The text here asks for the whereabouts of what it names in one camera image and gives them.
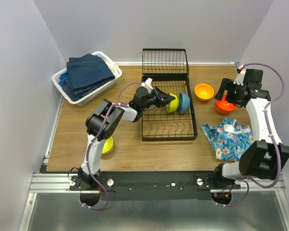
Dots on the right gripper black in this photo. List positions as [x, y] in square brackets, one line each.
[227, 84]

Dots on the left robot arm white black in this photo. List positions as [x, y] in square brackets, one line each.
[103, 121]

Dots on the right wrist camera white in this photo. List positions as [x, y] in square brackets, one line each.
[241, 71]

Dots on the blue floral cloth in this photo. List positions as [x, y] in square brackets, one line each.
[228, 139]

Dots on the yellow orange bowl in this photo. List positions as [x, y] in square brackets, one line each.
[204, 92]

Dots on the lime bowl ribbed white outside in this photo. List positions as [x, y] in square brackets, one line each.
[108, 146]

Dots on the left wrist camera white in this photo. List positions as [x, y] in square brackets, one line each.
[147, 86]

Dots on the black wire dish rack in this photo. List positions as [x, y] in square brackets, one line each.
[172, 116]

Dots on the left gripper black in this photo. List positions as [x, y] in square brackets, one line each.
[163, 99]

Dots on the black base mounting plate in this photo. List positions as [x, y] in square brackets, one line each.
[151, 185]

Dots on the white plastic basket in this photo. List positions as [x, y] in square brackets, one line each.
[112, 66]

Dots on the folded dark blue towels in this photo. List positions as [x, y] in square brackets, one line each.
[84, 75]

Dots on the red orange bowl stack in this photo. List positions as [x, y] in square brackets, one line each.
[223, 106]

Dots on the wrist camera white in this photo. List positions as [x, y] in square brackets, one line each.
[147, 86]
[241, 71]

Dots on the blue ceramic bowl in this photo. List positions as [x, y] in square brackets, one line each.
[184, 103]

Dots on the lime green plain bowl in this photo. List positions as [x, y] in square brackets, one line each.
[173, 105]

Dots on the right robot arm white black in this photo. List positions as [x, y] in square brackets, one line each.
[263, 161]

